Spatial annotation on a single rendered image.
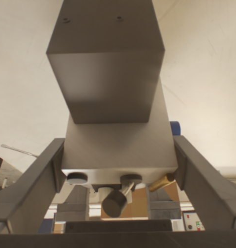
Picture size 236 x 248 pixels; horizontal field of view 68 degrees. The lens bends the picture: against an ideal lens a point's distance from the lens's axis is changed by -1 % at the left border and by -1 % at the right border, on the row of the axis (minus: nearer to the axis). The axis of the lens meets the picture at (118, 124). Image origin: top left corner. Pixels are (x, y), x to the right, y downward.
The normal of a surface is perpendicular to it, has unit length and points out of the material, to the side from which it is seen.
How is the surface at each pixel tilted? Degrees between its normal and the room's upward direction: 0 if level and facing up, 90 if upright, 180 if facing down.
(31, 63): 0
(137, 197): 90
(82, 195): 90
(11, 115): 0
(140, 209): 90
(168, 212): 90
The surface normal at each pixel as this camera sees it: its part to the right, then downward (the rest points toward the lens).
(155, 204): -0.01, -0.54
